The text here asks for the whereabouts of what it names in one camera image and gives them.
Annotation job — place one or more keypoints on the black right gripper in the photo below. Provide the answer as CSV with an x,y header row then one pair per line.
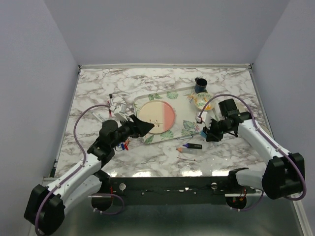
x,y
211,135

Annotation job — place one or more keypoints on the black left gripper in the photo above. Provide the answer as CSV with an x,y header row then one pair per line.
x,y
139,128

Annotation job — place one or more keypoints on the white marker red cap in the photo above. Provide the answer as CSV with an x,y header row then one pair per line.
x,y
186,159

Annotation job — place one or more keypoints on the light blue highlighter pen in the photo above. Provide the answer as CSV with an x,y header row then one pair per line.
x,y
203,134

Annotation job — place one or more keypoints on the purple capped marker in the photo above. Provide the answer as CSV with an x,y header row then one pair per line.
x,y
193,146

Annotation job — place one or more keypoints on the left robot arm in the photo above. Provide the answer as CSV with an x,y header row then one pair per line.
x,y
47,205

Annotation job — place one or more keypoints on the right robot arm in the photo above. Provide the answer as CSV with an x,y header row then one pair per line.
x,y
284,174

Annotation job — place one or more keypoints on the pink red pen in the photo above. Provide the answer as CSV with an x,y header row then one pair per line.
x,y
109,106

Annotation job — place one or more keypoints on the cream and pink plate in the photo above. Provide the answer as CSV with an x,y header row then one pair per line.
x,y
160,113

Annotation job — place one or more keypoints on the floral serving tray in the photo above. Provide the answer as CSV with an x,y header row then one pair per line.
x,y
181,100

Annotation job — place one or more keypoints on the floral orange rimmed bowl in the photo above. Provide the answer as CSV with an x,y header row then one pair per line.
x,y
200,100

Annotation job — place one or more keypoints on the white marker black cap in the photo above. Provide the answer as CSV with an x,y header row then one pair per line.
x,y
111,99

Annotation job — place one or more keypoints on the dark blue mug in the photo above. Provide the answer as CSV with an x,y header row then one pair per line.
x,y
200,85

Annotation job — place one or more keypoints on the blue striped white bowl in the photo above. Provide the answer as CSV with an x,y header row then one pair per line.
x,y
266,130

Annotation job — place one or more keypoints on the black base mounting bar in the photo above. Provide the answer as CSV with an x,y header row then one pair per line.
x,y
134,191

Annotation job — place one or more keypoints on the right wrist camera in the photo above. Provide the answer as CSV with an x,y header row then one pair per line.
x,y
204,118

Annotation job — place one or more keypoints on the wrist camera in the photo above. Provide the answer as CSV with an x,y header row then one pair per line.
x,y
204,118
119,112

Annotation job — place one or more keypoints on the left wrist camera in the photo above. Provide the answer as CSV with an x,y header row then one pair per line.
x,y
119,112

